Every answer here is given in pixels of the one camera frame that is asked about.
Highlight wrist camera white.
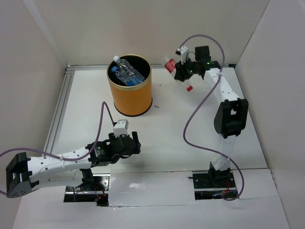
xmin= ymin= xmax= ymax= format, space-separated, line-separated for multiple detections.
xmin=175 ymin=45 xmax=189 ymax=64
xmin=113 ymin=119 xmax=129 ymax=138

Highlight purple cable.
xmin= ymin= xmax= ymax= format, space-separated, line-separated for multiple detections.
xmin=0 ymin=102 xmax=117 ymax=196
xmin=178 ymin=35 xmax=245 ymax=201

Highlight blue label clear bottle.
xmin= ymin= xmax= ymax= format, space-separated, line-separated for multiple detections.
xmin=111 ymin=66 xmax=141 ymax=86

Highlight clear bottle white cap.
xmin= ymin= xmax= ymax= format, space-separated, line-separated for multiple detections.
xmin=113 ymin=56 xmax=145 ymax=83

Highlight orange cylindrical bin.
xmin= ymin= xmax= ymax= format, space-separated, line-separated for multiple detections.
xmin=106 ymin=54 xmax=153 ymax=117

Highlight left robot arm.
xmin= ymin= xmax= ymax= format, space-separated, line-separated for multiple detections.
xmin=5 ymin=132 xmax=141 ymax=198

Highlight red label clear bottle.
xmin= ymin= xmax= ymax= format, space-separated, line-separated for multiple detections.
xmin=163 ymin=57 xmax=193 ymax=92

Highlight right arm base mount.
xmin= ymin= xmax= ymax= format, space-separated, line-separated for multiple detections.
xmin=188 ymin=171 xmax=238 ymax=200

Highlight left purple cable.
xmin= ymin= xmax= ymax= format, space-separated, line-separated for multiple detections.
xmin=0 ymin=102 xmax=117 ymax=196

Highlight white tape patch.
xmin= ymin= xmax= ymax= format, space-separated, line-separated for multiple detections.
xmin=108 ymin=171 xmax=195 ymax=207

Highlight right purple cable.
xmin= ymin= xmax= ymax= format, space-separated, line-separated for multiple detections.
xmin=178 ymin=35 xmax=245 ymax=201

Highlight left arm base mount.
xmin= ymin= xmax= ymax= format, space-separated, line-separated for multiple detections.
xmin=63 ymin=174 xmax=110 ymax=207

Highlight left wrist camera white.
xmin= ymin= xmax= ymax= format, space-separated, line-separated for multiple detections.
xmin=113 ymin=119 xmax=129 ymax=138

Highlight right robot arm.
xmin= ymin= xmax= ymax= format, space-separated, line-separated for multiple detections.
xmin=174 ymin=45 xmax=249 ymax=187

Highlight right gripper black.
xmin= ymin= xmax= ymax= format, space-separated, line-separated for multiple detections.
xmin=174 ymin=55 xmax=199 ymax=82

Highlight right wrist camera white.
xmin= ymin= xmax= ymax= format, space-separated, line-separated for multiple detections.
xmin=175 ymin=45 xmax=189 ymax=64

